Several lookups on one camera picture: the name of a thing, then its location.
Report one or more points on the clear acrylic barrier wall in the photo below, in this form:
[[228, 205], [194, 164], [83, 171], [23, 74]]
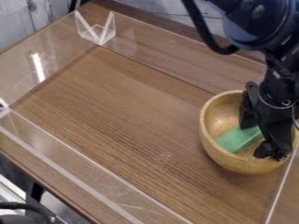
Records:
[[100, 124]]

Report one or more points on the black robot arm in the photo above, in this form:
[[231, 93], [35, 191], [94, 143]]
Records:
[[265, 25]]

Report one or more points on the brown wooden bowl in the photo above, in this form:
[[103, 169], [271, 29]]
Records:
[[218, 118]]

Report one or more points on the black metal table leg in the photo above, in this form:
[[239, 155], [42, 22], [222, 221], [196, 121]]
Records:
[[35, 192]]

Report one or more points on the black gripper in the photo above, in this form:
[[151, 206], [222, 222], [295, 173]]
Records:
[[261, 111]]

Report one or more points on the clear acrylic corner bracket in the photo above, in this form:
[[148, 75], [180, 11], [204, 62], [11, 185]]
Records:
[[99, 34]]

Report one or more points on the green rectangular block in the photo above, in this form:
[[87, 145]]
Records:
[[236, 139]]

